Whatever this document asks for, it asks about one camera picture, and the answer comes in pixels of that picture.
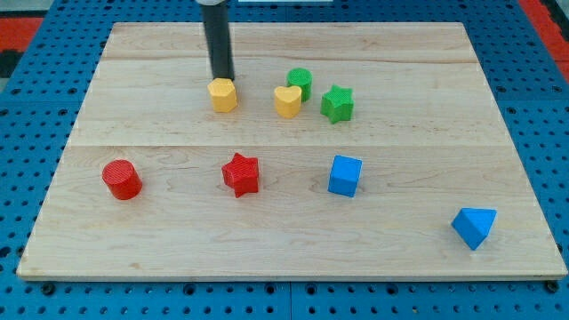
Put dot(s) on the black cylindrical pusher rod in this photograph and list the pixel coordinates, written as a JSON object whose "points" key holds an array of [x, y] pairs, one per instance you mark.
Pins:
{"points": [[217, 34]]}

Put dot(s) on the yellow hexagon block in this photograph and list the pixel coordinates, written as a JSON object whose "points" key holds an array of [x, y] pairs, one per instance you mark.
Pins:
{"points": [[223, 95]]}

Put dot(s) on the green star block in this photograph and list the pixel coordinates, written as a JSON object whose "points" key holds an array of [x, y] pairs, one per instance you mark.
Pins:
{"points": [[337, 104]]}

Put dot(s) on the red star block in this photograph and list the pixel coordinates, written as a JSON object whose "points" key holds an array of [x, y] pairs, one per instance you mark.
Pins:
{"points": [[242, 174]]}

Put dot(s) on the green cylinder block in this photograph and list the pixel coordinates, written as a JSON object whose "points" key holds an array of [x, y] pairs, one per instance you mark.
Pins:
{"points": [[303, 78]]}

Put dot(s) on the yellow heart block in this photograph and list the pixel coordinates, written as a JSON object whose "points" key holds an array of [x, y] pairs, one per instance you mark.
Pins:
{"points": [[287, 101]]}

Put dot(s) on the light wooden board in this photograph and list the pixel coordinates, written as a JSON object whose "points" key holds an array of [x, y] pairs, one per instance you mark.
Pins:
{"points": [[425, 125]]}

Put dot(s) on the red cylinder block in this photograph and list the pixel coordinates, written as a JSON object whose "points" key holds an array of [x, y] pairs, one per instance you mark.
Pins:
{"points": [[122, 179]]}

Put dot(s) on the blue cube block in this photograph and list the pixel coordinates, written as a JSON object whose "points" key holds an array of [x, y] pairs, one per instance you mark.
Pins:
{"points": [[344, 175]]}

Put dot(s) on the blue triangular prism block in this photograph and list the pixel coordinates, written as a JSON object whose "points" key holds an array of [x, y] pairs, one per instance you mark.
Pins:
{"points": [[474, 225]]}

